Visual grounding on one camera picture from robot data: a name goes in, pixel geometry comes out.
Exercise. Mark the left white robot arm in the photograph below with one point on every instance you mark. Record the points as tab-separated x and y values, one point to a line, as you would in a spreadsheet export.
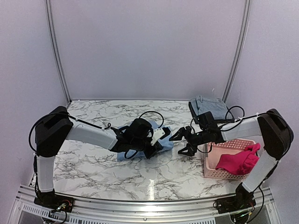
53	129

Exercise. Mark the magenta red garment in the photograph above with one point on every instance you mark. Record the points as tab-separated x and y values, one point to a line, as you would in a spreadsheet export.
241	163

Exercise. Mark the aluminium frame post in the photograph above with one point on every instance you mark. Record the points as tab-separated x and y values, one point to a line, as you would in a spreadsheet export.
57	58
238	51

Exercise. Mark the light blue shirt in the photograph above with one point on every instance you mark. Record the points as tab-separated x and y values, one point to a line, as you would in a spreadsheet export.
165	143

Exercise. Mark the folded blue jeans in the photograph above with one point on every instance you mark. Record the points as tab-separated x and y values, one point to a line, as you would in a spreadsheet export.
202	98

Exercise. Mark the aluminium table front rail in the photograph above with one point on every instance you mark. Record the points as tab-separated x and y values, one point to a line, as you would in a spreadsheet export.
102	211

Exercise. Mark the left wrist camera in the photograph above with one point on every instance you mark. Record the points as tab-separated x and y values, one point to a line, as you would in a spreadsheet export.
159	133

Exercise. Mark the right aluminium frame post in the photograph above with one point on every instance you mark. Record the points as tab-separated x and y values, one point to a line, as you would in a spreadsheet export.
238	51

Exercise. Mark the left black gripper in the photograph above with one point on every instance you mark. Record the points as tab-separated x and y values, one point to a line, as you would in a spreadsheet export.
149	153

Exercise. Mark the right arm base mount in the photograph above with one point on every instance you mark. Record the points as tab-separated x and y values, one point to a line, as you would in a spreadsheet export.
233	203

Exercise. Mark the pink plastic laundry basket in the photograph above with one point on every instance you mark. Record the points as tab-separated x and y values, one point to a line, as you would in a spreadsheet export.
212	158

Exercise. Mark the left aluminium frame post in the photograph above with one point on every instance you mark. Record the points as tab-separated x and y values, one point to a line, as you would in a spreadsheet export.
57	58

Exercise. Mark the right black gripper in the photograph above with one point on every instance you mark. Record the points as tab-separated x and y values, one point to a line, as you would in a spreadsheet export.
181	133

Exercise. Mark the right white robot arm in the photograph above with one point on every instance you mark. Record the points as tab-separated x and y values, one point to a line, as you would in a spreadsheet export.
274	131

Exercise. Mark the black tray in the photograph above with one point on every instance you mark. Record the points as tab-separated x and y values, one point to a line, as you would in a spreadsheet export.
218	109

